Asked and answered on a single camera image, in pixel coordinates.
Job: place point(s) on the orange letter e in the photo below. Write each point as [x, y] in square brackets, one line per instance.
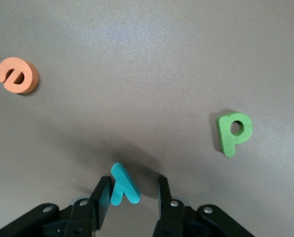
[15, 63]

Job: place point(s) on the brown table cover sheet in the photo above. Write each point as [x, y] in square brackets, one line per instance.
[137, 49]

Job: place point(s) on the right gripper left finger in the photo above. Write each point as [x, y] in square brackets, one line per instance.
[82, 219]

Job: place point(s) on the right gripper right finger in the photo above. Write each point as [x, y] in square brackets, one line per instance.
[174, 219]

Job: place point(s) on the green letter p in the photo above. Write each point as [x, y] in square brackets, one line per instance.
[227, 145]

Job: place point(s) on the teal letter y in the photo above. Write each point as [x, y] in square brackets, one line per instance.
[123, 182]

